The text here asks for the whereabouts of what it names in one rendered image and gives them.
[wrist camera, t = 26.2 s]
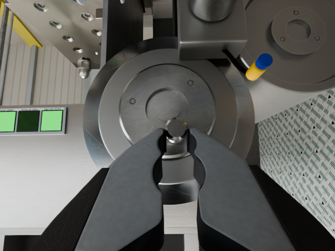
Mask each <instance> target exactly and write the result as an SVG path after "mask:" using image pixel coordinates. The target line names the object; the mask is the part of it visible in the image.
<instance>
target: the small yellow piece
mask: <svg viewBox="0 0 335 251"><path fill-rule="evenodd" d="M222 52H223V53H224V54H225V55H226V56H227V57H228V58H229V59H230V60H231V62H232V63H233V64H234V66H235V67H236V68H237V69H238V70H239V71H241V72H242V73H243V74H245V75H246V77H247V78H248V79H249V80H251V81H254V80H256V79H258V78H259V77H260V76H261V75H262V74H263V73H264V72H265V71H266V70H267V69H268V67H269V66H270V65H271V64H272V62H273V58H272V56H271V55H269V54H267V53H264V54H261V55H260V56H259V58H258V59H256V60H255V61H254V63H253V64H252V65H251V66H250V68H249V69H248V70H246V69H245V68H244V67H242V66H241V65H240V64H239V63H238V62H237V60H236V59H235V58H234V57H233V55H232V54H231V53H230V52H229V51H228V50H227V49H224V50H222Z"/></svg>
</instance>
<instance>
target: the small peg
mask: <svg viewBox="0 0 335 251"><path fill-rule="evenodd" d="M187 129H188V126H187V123H186V122H185V121H184V120H183V119H181V118H171V119H170V120H168V122H167V123H166V126H165V130H166V135H167V139H168V140H169V141H170V142H172V143H180V142H182V141H183V140H184V138H185V136H186V134H187Z"/></svg>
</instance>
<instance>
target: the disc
mask: <svg viewBox="0 0 335 251"><path fill-rule="evenodd" d="M163 48H174V49H178V37H173V36H166V37H156V38H150V39H146V40H143V41H140V42H137V43H135V44H133V45H130V46H129V47H127V48H125V49H123V50H122V51H120V52H119V53H117V54H116V55H115V56H113V57H112V58H111V59H110V60H109V61H108V62H107V63H106V64H105V65H104V66H103V67H102V69H101V70H100V71H99V73H98V74H97V75H96V77H95V79H94V80H93V82H92V84H91V86H90V89H89V91H88V94H87V97H86V100H85V104H84V110H83V133H84V138H85V142H86V146H87V149H88V151H89V154H90V156H91V158H92V160H93V162H94V163H95V165H96V167H97V168H98V170H100V169H101V168H108V166H109V165H110V164H111V163H112V162H113V161H114V159H113V158H112V157H111V155H110V154H109V152H108V151H107V149H106V147H105V145H104V143H103V140H102V137H101V134H100V130H99V122H98V112H99V104H100V100H101V97H102V94H103V91H104V89H105V87H106V85H107V83H108V82H109V80H110V78H111V77H112V76H113V75H114V73H115V72H116V71H117V70H118V69H119V68H120V67H121V66H122V65H123V64H125V63H126V62H127V61H129V60H130V59H132V58H134V57H135V56H137V55H140V54H142V53H145V52H147V51H151V50H156V49H163ZM207 60H208V61H210V62H211V63H212V64H214V65H215V66H216V67H217V68H218V69H219V70H220V71H221V72H222V73H223V75H224V76H225V77H226V79H227V80H228V82H229V84H230V85H231V87H232V90H233V92H234V95H235V98H236V102H237V107H238V125H237V131H236V135H235V138H234V141H233V143H232V145H231V147H230V148H231V149H232V150H234V151H235V152H237V153H238V154H239V155H240V156H241V157H243V158H244V159H245V158H246V156H247V154H248V152H249V149H250V147H251V144H252V140H253V135H254V129H255V112H254V105H253V101H252V97H251V94H250V91H249V89H248V86H247V84H246V82H245V80H244V79H243V77H242V75H241V74H240V72H239V71H238V70H237V68H236V67H235V66H234V65H233V64H232V63H231V62H230V61H229V60H228V59H227V58H223V59H207ZM158 187H159V188H160V190H161V192H162V195H163V205H177V204H184V203H189V202H193V201H196V200H197V198H198V192H199V189H200V185H199V184H198V182H197V181H196V179H194V180H192V181H189V182H185V183H180V184H173V185H163V184H159V185H158Z"/></svg>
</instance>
